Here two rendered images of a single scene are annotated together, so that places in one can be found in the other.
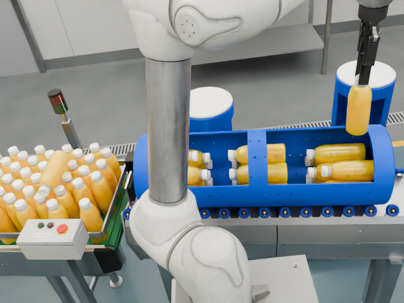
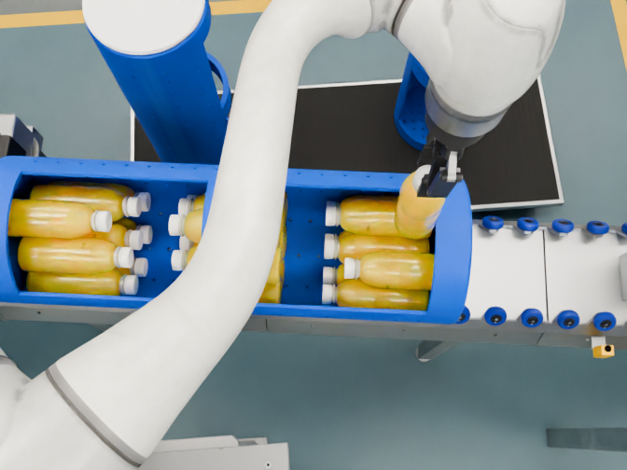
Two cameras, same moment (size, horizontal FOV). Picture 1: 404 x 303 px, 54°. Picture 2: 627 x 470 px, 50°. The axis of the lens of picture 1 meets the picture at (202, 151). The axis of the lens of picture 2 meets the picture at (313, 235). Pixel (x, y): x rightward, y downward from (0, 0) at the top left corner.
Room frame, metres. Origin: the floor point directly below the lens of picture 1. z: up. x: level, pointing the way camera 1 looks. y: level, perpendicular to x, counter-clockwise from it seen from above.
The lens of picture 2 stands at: (0.71, -0.31, 2.34)
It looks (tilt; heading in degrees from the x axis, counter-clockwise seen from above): 74 degrees down; 352
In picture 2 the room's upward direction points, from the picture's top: straight up
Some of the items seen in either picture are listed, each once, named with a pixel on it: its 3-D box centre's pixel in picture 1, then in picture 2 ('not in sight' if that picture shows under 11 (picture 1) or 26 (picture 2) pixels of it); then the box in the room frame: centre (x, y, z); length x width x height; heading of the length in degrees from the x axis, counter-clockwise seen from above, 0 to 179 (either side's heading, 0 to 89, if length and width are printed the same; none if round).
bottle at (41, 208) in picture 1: (49, 214); not in sight; (1.11, 0.63, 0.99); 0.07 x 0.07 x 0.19
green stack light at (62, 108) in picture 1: (59, 106); not in sight; (1.60, 0.61, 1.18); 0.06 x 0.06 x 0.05
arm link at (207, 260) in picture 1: (214, 268); not in sight; (0.59, 0.01, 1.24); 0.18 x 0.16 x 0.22; 38
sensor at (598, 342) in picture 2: not in sight; (602, 338); (0.82, -0.94, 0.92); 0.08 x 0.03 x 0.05; 170
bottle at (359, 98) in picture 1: (359, 106); (420, 202); (1.04, -0.52, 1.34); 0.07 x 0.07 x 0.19
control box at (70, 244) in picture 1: (53, 238); not in sight; (0.93, 0.55, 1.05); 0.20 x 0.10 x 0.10; 80
